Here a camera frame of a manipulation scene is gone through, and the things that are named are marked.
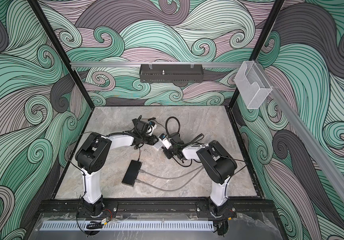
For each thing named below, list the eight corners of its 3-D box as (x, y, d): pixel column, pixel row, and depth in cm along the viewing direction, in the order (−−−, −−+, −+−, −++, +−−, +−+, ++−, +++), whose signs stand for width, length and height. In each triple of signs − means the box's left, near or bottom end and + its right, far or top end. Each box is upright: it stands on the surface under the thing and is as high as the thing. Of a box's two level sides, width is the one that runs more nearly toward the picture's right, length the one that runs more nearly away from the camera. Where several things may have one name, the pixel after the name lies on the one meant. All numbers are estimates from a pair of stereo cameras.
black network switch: (122, 183, 83) (121, 182, 82) (132, 161, 92) (131, 159, 91) (133, 187, 82) (132, 185, 80) (142, 163, 91) (141, 162, 89)
